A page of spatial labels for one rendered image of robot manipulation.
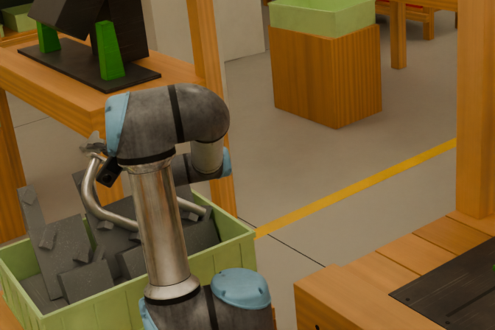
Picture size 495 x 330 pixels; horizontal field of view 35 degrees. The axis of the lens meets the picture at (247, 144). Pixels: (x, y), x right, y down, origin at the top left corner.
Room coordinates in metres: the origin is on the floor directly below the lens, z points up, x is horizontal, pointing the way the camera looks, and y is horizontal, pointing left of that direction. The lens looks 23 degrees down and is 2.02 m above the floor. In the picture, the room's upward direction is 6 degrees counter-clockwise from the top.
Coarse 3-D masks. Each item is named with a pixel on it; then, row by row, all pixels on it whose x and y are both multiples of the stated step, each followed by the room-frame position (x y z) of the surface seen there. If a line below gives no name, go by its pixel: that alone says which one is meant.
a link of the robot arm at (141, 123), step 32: (128, 96) 1.40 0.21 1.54; (160, 96) 1.40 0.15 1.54; (128, 128) 1.36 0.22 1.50; (160, 128) 1.37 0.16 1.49; (128, 160) 1.36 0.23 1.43; (160, 160) 1.36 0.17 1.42; (160, 192) 1.36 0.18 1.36; (160, 224) 1.35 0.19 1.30; (160, 256) 1.34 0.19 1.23; (160, 288) 1.33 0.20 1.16; (192, 288) 1.33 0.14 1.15; (160, 320) 1.30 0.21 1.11; (192, 320) 1.30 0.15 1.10
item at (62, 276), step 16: (32, 192) 1.92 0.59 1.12; (32, 208) 1.92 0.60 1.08; (32, 224) 1.90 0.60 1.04; (48, 224) 1.91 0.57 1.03; (64, 224) 1.92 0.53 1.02; (80, 224) 1.94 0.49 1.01; (32, 240) 1.87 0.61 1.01; (64, 240) 1.90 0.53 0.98; (80, 240) 1.91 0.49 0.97; (48, 256) 1.86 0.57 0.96; (64, 256) 1.88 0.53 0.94; (48, 272) 1.84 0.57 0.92; (64, 272) 1.85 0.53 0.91; (80, 272) 1.82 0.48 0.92; (96, 272) 1.84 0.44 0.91; (48, 288) 1.82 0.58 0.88; (64, 288) 1.79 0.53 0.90; (80, 288) 1.80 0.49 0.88; (96, 288) 1.81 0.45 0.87
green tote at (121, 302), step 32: (192, 192) 2.16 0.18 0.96; (224, 224) 2.00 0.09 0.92; (0, 256) 1.92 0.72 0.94; (32, 256) 1.96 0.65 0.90; (192, 256) 1.78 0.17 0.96; (224, 256) 1.83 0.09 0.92; (128, 288) 1.68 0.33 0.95; (32, 320) 1.65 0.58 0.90; (64, 320) 1.59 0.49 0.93; (96, 320) 1.63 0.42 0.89; (128, 320) 1.67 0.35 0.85
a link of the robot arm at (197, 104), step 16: (192, 96) 1.40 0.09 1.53; (208, 96) 1.42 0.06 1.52; (192, 112) 1.38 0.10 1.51; (208, 112) 1.40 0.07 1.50; (224, 112) 1.44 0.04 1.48; (192, 128) 1.38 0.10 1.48; (208, 128) 1.40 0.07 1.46; (224, 128) 1.45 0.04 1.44; (192, 144) 1.55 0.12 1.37; (208, 144) 1.50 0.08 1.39; (192, 160) 1.65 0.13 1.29; (208, 160) 1.59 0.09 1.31; (224, 160) 1.71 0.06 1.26; (192, 176) 1.69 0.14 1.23; (208, 176) 1.69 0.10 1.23; (224, 176) 1.72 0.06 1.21
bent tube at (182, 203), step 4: (176, 196) 2.03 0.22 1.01; (180, 200) 2.03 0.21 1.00; (184, 200) 2.03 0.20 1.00; (180, 204) 2.02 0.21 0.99; (184, 204) 2.03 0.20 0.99; (188, 204) 2.03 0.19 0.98; (192, 204) 2.04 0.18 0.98; (180, 208) 2.03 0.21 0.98; (184, 208) 2.03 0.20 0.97; (188, 208) 2.03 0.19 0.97; (192, 208) 2.03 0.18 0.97; (196, 208) 2.04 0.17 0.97; (200, 208) 2.04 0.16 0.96; (204, 208) 2.05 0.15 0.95; (192, 212) 2.03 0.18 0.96; (196, 212) 2.03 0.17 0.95; (200, 212) 2.04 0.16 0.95; (204, 212) 2.04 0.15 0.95; (200, 216) 2.04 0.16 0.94
